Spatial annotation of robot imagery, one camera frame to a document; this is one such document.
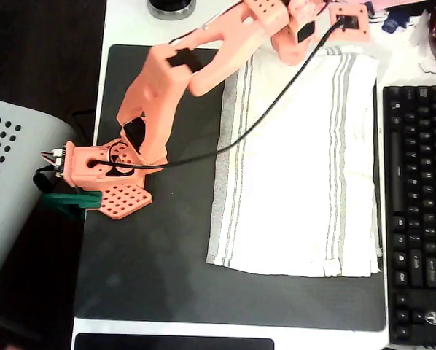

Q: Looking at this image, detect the white striped towel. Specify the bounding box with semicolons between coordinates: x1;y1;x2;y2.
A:
206;45;383;279

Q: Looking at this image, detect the small blue item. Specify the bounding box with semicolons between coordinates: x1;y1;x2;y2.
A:
381;10;410;34

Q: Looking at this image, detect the round silver black object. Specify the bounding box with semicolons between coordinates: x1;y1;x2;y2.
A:
147;0;197;21

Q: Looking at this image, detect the black keyboard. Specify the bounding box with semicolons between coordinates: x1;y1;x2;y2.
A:
381;84;436;347

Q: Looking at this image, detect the black desk mat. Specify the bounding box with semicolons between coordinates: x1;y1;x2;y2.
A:
74;44;386;332

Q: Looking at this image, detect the motor controller board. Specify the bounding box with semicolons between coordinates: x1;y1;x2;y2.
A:
41;145;66;179

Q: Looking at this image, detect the green table clamp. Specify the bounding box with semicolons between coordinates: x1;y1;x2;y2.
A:
42;191;103;219

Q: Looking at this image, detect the flat black slab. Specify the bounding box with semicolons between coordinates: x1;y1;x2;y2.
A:
74;332;276;350

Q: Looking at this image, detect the grey perforated chair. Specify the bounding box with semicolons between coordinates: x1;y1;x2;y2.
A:
0;96;81;303

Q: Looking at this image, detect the orange camera mount with camera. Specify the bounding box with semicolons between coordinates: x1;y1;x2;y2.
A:
328;2;372;42

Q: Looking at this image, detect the black camera cable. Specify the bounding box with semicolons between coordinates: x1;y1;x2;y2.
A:
88;16;346;172

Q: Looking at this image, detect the black power plug cable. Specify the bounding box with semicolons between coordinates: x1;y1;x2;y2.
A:
33;166;61;193

